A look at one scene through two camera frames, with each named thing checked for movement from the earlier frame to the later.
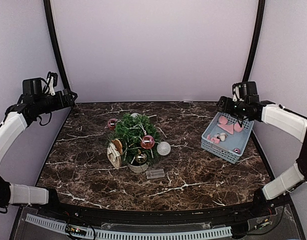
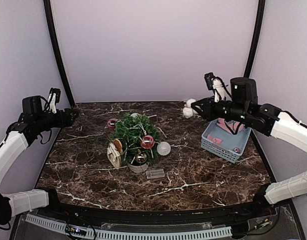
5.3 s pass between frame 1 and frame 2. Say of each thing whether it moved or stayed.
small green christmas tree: stayed
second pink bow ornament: stayed
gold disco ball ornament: stayed
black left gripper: moved
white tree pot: stayed
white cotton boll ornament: moved
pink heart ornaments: stayed
